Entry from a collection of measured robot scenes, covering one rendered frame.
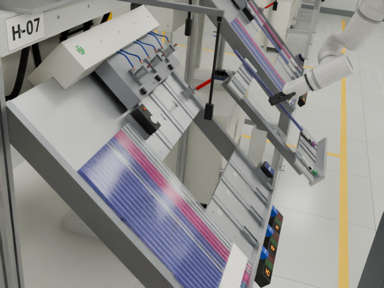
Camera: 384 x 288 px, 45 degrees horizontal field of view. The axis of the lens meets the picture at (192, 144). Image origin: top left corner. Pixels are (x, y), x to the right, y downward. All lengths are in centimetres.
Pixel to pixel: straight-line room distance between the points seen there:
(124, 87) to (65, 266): 56
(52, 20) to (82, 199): 37
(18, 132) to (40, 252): 58
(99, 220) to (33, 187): 80
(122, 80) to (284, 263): 155
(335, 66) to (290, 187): 143
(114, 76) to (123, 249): 44
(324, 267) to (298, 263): 13
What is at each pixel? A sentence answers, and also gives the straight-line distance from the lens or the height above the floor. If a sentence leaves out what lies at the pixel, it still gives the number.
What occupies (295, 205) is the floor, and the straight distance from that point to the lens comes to 292.
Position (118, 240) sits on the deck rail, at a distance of 100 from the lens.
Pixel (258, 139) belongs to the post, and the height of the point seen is 78.
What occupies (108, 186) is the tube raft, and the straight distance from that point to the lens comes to 102.
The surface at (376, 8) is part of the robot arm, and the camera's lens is 167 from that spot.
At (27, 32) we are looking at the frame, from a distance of 94.
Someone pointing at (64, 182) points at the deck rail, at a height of 105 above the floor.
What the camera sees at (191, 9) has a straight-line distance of 121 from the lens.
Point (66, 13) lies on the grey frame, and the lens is 106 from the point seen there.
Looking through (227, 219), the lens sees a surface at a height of 80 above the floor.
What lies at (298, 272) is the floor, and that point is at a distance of 246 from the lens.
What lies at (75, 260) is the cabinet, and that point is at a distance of 145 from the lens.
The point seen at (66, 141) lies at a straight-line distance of 103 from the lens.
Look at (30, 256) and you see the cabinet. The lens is 148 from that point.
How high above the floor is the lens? 159
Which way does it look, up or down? 28 degrees down
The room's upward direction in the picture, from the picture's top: 6 degrees clockwise
